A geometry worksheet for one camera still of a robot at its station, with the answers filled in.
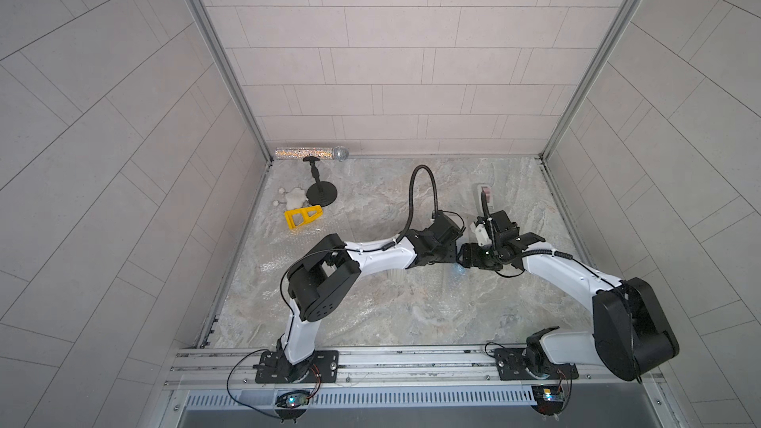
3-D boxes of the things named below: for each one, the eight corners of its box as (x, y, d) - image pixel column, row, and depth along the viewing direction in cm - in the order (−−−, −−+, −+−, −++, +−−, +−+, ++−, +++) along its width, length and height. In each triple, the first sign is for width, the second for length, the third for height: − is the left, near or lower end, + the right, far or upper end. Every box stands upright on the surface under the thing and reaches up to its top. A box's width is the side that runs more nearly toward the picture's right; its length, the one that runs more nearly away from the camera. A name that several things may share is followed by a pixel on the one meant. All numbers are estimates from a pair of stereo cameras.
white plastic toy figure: (284, 209, 102) (283, 205, 100) (289, 192, 107) (288, 188, 105) (303, 209, 102) (301, 206, 100) (307, 192, 107) (305, 188, 105)
